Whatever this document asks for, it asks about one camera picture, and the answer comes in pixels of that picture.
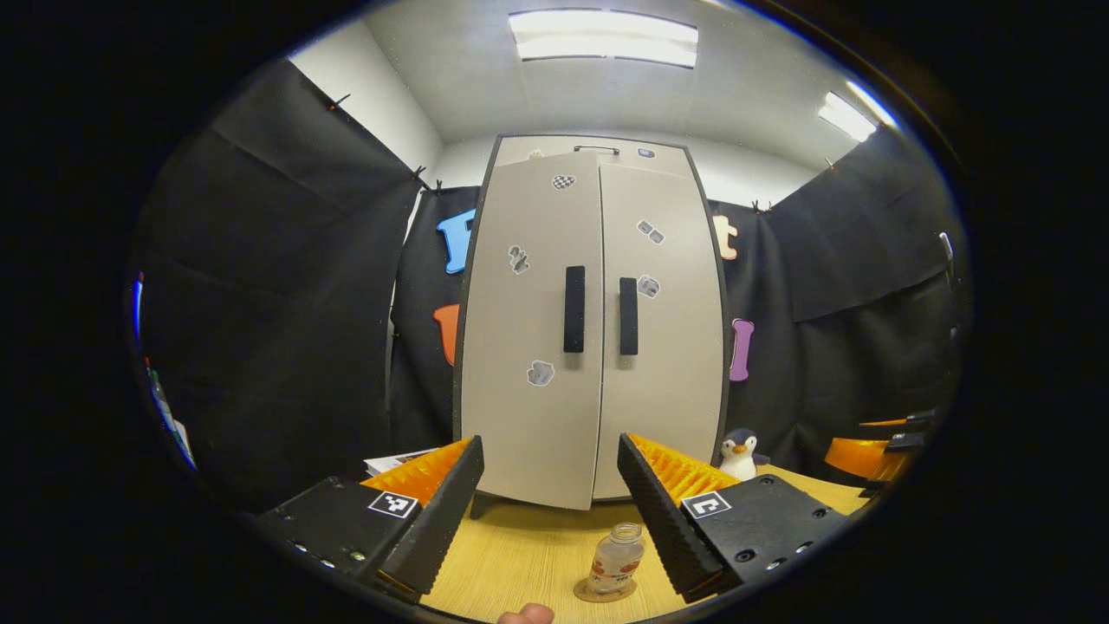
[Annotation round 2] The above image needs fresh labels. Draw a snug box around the round cork coaster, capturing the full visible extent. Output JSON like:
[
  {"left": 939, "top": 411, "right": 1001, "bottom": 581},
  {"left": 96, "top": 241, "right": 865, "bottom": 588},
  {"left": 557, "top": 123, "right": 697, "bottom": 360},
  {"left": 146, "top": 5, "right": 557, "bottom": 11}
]
[{"left": 573, "top": 576, "right": 638, "bottom": 604}]

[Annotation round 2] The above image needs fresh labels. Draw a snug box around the white and grey cabinet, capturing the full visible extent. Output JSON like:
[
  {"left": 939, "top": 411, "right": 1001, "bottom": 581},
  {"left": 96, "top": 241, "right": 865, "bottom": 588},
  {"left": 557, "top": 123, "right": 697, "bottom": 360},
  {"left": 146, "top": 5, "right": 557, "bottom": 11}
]
[{"left": 452, "top": 133, "right": 730, "bottom": 521}]

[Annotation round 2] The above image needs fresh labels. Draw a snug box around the cluttered white side table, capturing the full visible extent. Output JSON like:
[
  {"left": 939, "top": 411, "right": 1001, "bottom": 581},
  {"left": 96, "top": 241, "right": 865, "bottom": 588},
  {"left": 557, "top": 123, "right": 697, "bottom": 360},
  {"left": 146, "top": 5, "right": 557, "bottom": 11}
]
[{"left": 146, "top": 360, "right": 198, "bottom": 473}]

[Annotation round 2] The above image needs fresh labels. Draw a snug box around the stack of white booklets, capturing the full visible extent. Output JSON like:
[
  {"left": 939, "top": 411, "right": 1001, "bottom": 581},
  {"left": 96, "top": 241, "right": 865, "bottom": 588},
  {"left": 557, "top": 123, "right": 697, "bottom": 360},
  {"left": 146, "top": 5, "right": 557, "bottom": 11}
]
[{"left": 364, "top": 448, "right": 438, "bottom": 478}]

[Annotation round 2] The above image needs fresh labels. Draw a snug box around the clear bottle red label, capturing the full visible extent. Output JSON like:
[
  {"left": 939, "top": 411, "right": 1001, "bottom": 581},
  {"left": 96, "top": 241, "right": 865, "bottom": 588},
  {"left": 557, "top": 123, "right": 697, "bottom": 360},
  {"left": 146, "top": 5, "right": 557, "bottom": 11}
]
[{"left": 586, "top": 523, "right": 646, "bottom": 596}]

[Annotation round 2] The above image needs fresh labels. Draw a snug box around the black backdrop cloth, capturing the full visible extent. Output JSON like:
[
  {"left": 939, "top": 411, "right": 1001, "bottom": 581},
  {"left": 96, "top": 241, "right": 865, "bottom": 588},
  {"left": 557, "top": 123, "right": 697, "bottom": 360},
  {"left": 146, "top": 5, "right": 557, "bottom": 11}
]
[{"left": 130, "top": 56, "right": 971, "bottom": 512}]

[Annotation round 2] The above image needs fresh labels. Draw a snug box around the small ceiling light panel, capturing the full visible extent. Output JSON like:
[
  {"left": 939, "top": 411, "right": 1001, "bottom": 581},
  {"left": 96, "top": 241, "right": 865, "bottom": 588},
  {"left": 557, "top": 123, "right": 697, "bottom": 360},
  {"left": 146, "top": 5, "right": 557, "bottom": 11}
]
[{"left": 819, "top": 82, "right": 898, "bottom": 144}]

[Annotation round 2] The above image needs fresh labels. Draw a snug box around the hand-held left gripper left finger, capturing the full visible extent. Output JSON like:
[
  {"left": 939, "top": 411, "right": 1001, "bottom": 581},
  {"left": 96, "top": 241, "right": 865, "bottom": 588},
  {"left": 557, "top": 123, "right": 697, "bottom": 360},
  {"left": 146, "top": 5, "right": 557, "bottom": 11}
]
[{"left": 254, "top": 435, "right": 486, "bottom": 599}]

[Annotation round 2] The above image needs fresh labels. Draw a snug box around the large ceiling light panel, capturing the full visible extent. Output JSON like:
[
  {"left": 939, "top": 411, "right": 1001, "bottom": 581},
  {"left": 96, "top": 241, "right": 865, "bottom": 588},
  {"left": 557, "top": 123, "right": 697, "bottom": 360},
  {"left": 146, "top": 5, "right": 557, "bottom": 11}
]
[{"left": 509, "top": 9, "right": 699, "bottom": 68}]

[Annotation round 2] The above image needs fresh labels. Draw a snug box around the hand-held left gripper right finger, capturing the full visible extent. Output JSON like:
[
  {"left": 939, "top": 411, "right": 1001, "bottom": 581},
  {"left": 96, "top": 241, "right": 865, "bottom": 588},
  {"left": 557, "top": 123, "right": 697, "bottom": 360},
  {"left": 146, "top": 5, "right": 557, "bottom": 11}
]
[{"left": 617, "top": 432, "right": 857, "bottom": 603}]

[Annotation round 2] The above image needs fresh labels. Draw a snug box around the white cabinet door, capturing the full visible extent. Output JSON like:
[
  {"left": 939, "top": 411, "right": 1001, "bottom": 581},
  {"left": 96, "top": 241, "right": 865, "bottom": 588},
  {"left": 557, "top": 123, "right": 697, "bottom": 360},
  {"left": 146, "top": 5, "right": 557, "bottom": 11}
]
[
  {"left": 459, "top": 152, "right": 605, "bottom": 510},
  {"left": 592, "top": 163, "right": 727, "bottom": 502}
]

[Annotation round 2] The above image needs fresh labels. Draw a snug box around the penguin plush toy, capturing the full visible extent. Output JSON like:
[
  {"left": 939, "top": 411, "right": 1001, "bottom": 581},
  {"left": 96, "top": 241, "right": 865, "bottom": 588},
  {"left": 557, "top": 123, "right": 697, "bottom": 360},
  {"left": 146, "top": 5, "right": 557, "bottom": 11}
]
[{"left": 719, "top": 427, "right": 772, "bottom": 483}]

